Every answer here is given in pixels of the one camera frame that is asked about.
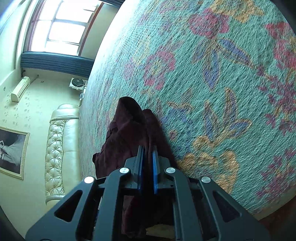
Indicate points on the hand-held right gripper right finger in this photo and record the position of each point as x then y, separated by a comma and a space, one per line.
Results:
155, 171

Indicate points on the floral bed blanket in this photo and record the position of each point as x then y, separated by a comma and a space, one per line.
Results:
208, 92

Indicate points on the white fan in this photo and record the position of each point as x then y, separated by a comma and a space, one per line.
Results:
77, 83

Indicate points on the blue curtain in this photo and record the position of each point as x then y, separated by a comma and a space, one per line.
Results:
57, 64

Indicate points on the white wall air conditioner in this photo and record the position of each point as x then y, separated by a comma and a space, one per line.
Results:
20, 89

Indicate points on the cream tufted leather headboard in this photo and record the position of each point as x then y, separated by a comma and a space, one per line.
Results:
60, 150

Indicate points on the window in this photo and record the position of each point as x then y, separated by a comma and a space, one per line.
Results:
64, 25

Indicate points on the maroon pants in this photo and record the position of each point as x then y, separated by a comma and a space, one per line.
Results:
129, 132

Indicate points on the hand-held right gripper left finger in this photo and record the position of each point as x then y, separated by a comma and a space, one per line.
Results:
141, 171

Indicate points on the framed wall picture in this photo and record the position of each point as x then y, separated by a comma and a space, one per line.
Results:
11, 150

